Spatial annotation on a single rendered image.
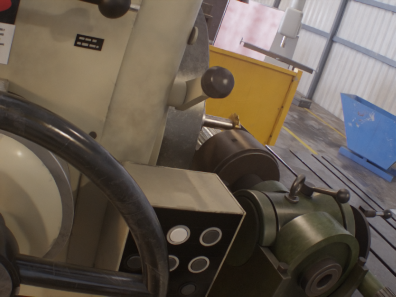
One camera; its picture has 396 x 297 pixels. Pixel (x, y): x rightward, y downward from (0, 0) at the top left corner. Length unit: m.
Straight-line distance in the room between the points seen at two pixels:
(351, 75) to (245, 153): 9.56
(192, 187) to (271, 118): 3.16
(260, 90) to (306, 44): 8.73
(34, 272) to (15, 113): 0.16
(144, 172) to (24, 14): 0.26
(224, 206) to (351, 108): 6.26
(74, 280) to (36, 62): 0.26
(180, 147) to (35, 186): 0.33
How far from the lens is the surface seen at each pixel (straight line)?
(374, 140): 6.64
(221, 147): 0.93
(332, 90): 10.85
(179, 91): 0.57
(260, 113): 3.59
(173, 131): 0.67
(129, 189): 0.29
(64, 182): 0.44
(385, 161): 6.63
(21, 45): 0.48
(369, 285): 0.83
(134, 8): 0.43
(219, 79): 0.49
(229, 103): 3.42
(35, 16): 0.48
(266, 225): 0.70
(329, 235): 0.68
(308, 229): 0.70
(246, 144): 0.92
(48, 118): 0.26
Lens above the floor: 1.57
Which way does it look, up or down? 20 degrees down
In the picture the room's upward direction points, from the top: 20 degrees clockwise
